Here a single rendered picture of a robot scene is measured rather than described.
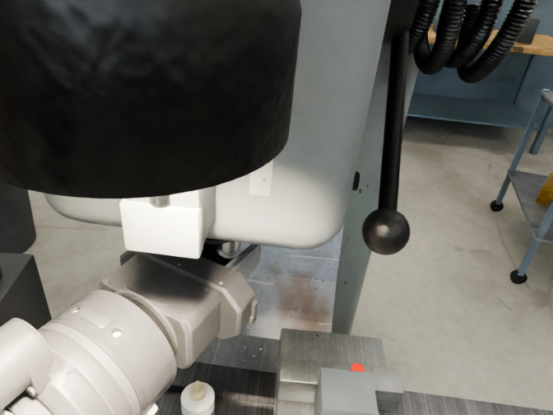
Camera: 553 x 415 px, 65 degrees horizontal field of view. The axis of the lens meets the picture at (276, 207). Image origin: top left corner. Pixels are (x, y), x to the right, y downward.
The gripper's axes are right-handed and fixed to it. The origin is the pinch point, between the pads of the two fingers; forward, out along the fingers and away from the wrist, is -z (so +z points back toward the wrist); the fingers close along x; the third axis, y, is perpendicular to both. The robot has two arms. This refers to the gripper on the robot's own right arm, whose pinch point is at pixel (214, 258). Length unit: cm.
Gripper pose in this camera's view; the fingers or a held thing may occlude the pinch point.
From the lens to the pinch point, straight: 39.9
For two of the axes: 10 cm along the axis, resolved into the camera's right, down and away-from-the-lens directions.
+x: -8.9, -3.1, 3.4
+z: -4.5, 4.4, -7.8
